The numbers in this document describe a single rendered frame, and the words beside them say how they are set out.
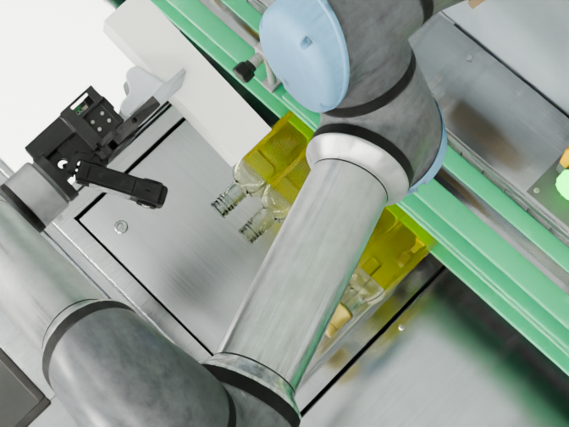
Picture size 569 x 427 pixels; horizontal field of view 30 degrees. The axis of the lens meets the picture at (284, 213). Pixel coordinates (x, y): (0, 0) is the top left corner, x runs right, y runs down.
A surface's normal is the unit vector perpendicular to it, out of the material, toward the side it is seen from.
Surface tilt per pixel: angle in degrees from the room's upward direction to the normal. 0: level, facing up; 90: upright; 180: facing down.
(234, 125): 90
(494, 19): 0
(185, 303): 90
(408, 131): 112
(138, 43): 90
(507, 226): 90
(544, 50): 0
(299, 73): 9
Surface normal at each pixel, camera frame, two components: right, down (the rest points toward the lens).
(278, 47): -0.76, 0.58
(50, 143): 0.19, -0.07
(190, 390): 0.53, -0.49
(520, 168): -0.06, -0.31
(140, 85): 0.02, 0.10
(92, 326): -0.15, -0.69
